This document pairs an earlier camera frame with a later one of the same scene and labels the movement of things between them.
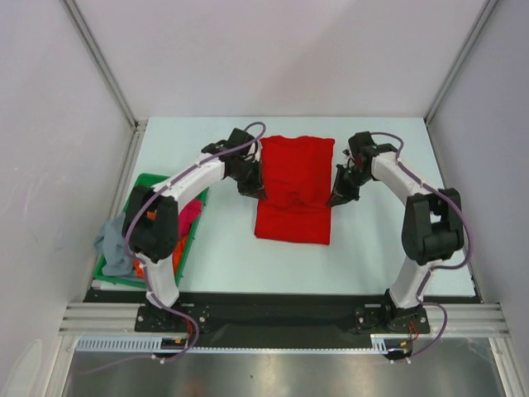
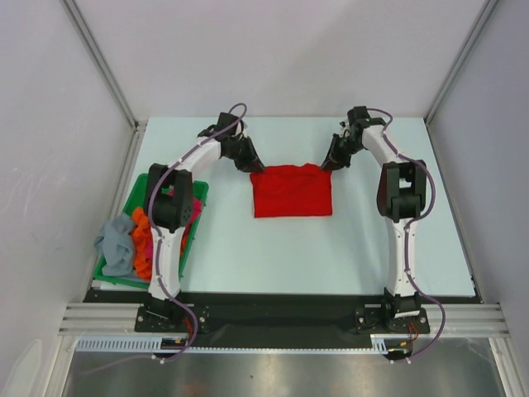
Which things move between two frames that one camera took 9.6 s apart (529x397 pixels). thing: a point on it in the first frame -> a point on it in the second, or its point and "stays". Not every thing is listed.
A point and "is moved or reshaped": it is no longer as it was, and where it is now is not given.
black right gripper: [346, 182] -> [338, 151]
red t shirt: [295, 200] is moved or reshaped
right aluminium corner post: [491, 6] stays
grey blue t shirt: [111, 240] stays
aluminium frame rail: [79, 318] stays
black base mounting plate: [279, 319] stays
